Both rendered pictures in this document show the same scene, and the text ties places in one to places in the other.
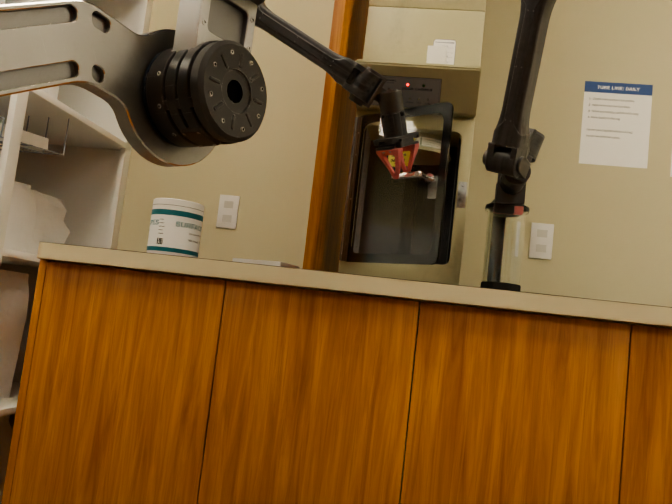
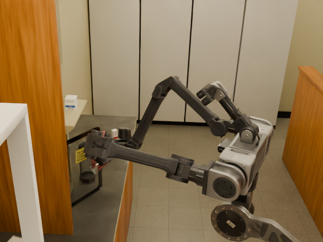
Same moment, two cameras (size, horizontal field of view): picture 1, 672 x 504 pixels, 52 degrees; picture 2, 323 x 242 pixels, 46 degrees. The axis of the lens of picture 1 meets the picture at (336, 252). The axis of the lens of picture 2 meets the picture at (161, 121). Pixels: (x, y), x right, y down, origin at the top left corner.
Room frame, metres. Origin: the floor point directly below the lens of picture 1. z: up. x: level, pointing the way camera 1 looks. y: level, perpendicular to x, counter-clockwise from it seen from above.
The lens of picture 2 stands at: (1.55, 1.60, 2.29)
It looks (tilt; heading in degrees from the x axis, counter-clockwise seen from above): 25 degrees down; 262
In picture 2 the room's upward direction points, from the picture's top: 2 degrees clockwise
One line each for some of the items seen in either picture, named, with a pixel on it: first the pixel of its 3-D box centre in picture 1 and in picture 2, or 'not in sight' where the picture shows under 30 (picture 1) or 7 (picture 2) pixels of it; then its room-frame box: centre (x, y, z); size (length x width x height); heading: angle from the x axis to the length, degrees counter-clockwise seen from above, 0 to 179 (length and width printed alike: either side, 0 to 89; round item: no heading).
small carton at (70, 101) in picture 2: (436, 60); (71, 102); (1.74, -0.20, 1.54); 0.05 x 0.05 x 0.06; 82
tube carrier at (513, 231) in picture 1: (503, 248); not in sight; (1.70, -0.42, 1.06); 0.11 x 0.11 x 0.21
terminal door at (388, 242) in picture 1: (395, 185); (80, 169); (1.71, -0.13, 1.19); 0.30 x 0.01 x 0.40; 46
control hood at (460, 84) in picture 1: (416, 88); (70, 120); (1.75, -0.16, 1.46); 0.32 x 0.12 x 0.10; 82
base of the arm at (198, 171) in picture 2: not in sight; (201, 175); (1.20, 0.35, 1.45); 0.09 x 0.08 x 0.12; 55
